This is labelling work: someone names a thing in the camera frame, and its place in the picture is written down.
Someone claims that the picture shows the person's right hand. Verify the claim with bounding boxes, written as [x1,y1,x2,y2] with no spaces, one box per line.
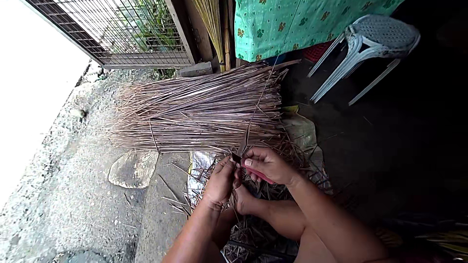
[241,147,300,186]

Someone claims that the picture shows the person's left hand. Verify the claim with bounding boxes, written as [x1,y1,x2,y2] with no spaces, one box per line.
[203,155,243,205]

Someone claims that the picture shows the knife with red handle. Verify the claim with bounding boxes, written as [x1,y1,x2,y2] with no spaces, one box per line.
[232,152,275,185]

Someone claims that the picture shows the long dried leaf strip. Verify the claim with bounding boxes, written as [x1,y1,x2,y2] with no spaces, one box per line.
[237,55,280,158]

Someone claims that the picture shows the person's right forearm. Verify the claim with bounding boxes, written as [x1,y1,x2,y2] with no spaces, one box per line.
[287,174,389,263]

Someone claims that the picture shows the person's left forearm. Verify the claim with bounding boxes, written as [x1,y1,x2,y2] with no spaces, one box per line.
[162,198,222,263]

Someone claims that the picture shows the white woven sack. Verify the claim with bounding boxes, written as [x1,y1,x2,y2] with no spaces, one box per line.
[187,151,217,207]

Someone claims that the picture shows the yellowish plastic sack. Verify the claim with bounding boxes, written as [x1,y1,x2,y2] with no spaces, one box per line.
[280,105,334,195]

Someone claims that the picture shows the person's legs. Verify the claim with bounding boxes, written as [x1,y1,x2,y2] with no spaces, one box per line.
[205,184,339,263]

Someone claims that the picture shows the pile of dried palm leaves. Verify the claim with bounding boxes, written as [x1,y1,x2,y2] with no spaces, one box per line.
[104,59,302,154]

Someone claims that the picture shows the flat round stone slab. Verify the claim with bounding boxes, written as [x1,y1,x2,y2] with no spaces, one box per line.
[108,151,160,189]

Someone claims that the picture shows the grey concrete block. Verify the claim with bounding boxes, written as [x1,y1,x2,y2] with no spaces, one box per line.
[178,61,213,78]

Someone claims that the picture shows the green floral cloth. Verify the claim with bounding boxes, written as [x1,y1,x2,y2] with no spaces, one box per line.
[235,0,406,63]

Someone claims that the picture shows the bundle of yellow broom sticks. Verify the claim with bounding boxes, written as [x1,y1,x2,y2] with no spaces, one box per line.
[192,0,232,72]

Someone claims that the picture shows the green plants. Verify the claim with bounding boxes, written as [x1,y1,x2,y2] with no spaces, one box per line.
[104,0,183,55]

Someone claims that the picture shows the blue-white plastic stool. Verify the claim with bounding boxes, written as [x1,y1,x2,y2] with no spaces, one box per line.
[307,14,421,107]

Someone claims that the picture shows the bundle of yellowish leaves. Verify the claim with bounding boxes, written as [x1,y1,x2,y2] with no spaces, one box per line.
[415,229,468,259]

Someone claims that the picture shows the wooden gate with wire mesh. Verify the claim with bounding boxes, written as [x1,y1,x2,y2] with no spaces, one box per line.
[23,0,201,70]

